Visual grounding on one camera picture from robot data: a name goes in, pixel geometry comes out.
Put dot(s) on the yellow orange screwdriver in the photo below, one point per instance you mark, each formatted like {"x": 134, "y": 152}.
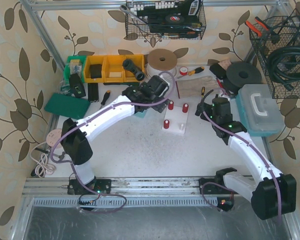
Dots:
{"x": 193, "y": 72}

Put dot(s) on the round beige power strip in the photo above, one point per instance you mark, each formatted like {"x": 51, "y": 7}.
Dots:
{"x": 53, "y": 136}

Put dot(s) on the clear teal toolbox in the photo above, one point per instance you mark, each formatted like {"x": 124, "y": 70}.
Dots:
{"x": 258, "y": 111}

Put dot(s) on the green plastic lid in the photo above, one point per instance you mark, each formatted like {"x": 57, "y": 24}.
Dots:
{"x": 67, "y": 106}

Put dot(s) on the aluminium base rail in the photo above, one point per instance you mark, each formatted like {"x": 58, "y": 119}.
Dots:
{"x": 126, "y": 186}

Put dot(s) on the red white tape roll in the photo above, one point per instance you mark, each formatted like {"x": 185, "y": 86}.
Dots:
{"x": 183, "y": 71}

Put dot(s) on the white work glove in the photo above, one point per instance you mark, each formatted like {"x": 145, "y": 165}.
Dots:
{"x": 193, "y": 87}

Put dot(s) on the orange handled pliers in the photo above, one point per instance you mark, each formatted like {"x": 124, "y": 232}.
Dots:
{"x": 259, "y": 27}

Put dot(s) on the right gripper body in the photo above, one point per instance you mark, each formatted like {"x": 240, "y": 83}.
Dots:
{"x": 201, "y": 113}

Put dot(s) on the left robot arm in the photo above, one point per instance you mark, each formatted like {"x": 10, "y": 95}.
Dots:
{"x": 76, "y": 136}

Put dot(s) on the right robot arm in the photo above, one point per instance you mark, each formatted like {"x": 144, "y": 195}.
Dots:
{"x": 270, "y": 192}

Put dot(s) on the white peg board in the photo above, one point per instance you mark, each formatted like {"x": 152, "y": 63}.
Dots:
{"x": 177, "y": 119}

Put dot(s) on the green parts bin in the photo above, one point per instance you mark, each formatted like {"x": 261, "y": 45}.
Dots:
{"x": 74, "y": 65}

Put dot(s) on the teal plastic box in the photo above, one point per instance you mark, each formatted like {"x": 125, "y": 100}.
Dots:
{"x": 141, "y": 114}

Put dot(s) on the black pouch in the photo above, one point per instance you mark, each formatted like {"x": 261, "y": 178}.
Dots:
{"x": 218, "y": 71}

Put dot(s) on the green clamp tool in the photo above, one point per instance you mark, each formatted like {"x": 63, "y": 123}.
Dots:
{"x": 120, "y": 85}

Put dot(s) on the large red spring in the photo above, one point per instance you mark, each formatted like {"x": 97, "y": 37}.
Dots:
{"x": 185, "y": 108}
{"x": 171, "y": 105}
{"x": 166, "y": 124}

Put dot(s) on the yellow parts bin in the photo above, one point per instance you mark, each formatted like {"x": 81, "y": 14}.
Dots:
{"x": 112, "y": 70}

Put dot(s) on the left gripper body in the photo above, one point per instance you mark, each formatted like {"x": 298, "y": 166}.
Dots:
{"x": 161, "y": 105}

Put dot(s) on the black meter device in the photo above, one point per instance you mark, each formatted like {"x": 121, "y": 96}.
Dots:
{"x": 76, "y": 86}

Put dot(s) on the black rectangular block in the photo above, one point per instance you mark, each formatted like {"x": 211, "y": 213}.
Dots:
{"x": 93, "y": 92}

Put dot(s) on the wire basket with tools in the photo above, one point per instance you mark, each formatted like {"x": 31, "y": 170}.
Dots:
{"x": 166, "y": 19}

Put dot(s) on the black disc spool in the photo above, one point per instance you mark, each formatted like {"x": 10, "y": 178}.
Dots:
{"x": 239, "y": 74}

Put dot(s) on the red utility knife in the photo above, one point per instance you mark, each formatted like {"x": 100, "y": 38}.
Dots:
{"x": 220, "y": 84}

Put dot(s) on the black yellow file tool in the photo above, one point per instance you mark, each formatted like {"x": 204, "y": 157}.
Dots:
{"x": 203, "y": 89}

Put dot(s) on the black pipe fitting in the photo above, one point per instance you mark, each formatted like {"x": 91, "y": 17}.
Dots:
{"x": 129, "y": 66}

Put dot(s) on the wire basket with cables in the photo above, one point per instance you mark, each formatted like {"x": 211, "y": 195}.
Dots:
{"x": 278, "y": 52}

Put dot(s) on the black orange screwdriver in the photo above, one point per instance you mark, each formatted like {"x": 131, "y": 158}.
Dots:
{"x": 105, "y": 98}

